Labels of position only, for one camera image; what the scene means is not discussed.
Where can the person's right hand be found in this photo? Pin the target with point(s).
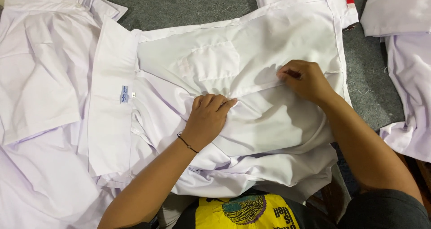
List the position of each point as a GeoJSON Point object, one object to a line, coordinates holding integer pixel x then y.
{"type": "Point", "coordinates": [308, 82]}

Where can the person's left hand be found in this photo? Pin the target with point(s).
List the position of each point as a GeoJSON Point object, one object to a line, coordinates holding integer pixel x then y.
{"type": "Point", "coordinates": [205, 121]}

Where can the person's left fingers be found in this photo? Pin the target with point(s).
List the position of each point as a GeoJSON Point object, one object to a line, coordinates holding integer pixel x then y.
{"type": "Point", "coordinates": [215, 101]}

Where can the person's right fingers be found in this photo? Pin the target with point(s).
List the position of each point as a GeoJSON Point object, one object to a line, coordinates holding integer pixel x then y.
{"type": "Point", "coordinates": [286, 73]}

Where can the white shirt with blue label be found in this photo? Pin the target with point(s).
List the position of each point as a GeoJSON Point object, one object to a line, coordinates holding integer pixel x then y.
{"type": "Point", "coordinates": [235, 104]}

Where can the white shirt with red patch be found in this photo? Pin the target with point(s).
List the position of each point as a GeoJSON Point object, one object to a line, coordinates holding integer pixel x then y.
{"type": "Point", "coordinates": [313, 3]}

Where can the person's black yellow printed shirt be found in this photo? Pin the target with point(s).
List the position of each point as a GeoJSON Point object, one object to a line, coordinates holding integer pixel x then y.
{"type": "Point", "coordinates": [256, 210]}

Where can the pile of white shirts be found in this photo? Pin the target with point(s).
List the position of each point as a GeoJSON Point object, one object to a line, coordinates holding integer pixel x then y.
{"type": "Point", "coordinates": [43, 104]}

